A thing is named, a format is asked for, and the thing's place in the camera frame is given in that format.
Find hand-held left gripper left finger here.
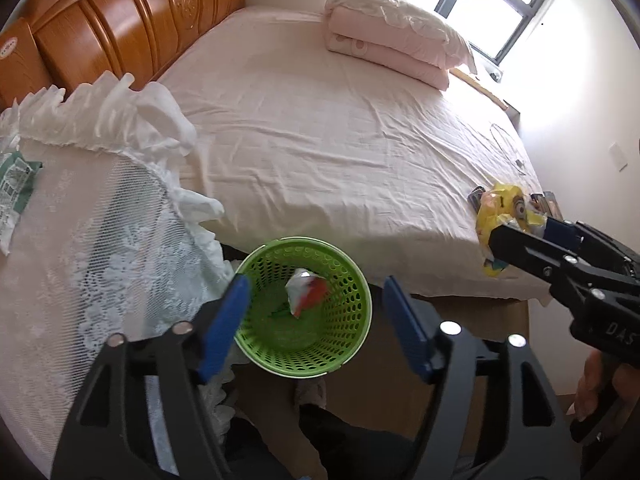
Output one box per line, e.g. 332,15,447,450
50,274,252,480

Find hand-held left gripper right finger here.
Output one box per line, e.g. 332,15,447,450
382,275,591,480

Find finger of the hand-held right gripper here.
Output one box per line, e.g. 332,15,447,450
487,223,601,307
542,216,640,277

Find yellow minion toy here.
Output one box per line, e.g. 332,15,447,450
475,183,546,278

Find green perforated plastic basket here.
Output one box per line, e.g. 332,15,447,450
232,241,373,377

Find green and white packet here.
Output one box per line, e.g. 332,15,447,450
0,150,43,256

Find person's right hand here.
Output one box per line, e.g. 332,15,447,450
575,348,640,423

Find red and white wrapper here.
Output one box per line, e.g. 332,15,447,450
285,268,331,318

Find white slipper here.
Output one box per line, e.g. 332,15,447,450
292,380,328,408

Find person's black trousers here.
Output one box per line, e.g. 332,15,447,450
220,402,426,480

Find white lace cover cloth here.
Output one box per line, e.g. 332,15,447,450
0,72,238,476

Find bed with pink sheet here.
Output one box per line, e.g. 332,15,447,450
150,5,556,306

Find dark framed window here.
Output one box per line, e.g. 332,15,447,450
435,0,563,63

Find folded pink quilt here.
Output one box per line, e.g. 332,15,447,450
327,30,451,92

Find pink ruffled pillow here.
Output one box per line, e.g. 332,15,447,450
325,0,478,73

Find carved wooden headboard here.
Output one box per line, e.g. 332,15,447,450
0,0,246,111

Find thin white cable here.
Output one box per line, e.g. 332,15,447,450
490,122,528,176

